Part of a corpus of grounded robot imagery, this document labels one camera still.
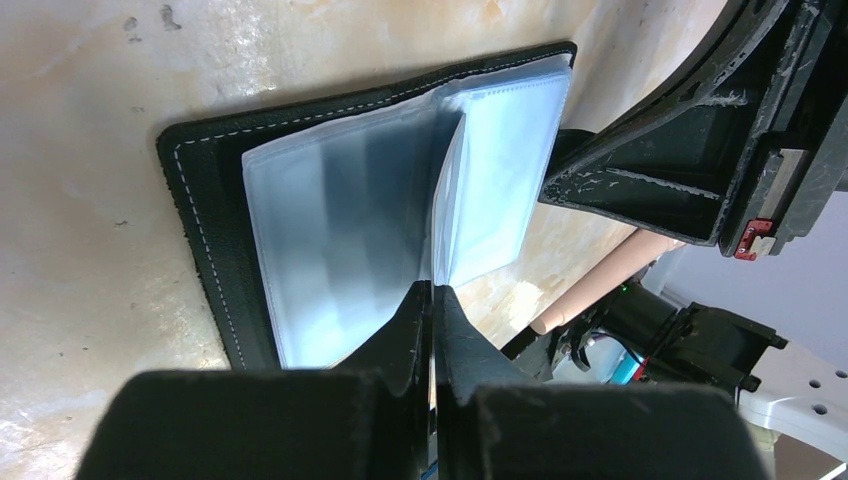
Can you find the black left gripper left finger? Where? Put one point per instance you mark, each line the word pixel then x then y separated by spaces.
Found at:
pixel 366 418

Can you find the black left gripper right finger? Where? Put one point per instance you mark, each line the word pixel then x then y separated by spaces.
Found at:
pixel 496 422

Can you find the black leather card holder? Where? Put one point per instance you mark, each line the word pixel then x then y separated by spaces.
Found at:
pixel 308 222

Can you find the pink toy microphone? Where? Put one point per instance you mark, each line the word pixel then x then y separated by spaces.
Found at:
pixel 635 252

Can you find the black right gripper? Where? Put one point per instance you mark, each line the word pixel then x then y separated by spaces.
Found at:
pixel 747 169

